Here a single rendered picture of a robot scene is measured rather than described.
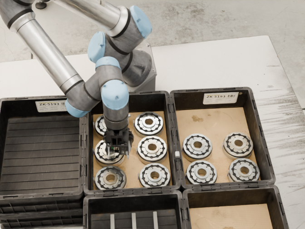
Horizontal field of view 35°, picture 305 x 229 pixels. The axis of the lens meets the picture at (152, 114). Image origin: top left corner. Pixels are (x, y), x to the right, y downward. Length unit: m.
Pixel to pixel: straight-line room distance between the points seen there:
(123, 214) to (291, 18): 2.35
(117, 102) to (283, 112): 0.88
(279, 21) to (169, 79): 1.60
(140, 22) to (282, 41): 1.81
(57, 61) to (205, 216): 0.68
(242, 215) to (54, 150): 0.67
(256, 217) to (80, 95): 0.68
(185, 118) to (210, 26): 1.67
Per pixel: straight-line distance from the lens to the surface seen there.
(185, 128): 1.73
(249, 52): 2.22
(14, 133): 1.77
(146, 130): 1.69
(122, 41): 1.73
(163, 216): 1.55
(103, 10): 1.64
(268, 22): 3.48
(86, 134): 1.60
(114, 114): 1.38
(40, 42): 1.53
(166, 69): 2.09
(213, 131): 1.74
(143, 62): 1.84
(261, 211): 1.61
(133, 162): 1.65
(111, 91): 1.34
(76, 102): 1.50
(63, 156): 1.68
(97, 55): 1.75
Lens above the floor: 2.23
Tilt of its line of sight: 52 degrees down
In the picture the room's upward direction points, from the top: 2 degrees clockwise
